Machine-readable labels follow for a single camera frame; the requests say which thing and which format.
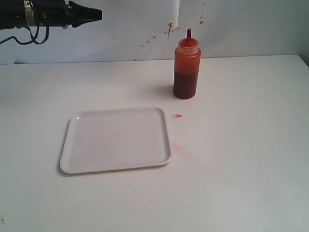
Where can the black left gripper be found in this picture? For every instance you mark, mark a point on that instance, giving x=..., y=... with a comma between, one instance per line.
x=59, y=13

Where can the red sauce squeeze bottle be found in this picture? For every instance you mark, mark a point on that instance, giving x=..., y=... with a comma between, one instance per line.
x=186, y=67

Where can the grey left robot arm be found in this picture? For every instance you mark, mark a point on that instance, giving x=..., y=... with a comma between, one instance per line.
x=12, y=14

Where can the white rectangular plastic tray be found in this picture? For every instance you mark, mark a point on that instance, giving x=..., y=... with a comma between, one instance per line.
x=115, y=140

